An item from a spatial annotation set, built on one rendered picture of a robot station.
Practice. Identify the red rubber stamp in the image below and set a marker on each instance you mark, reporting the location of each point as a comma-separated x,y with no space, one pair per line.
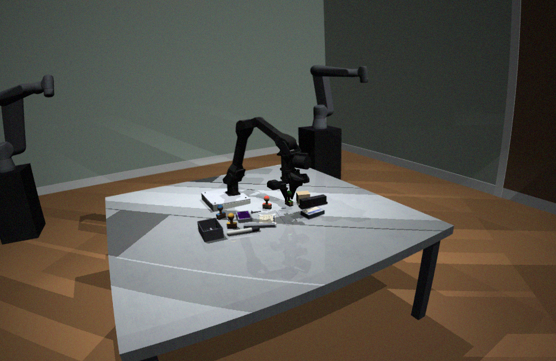
267,205

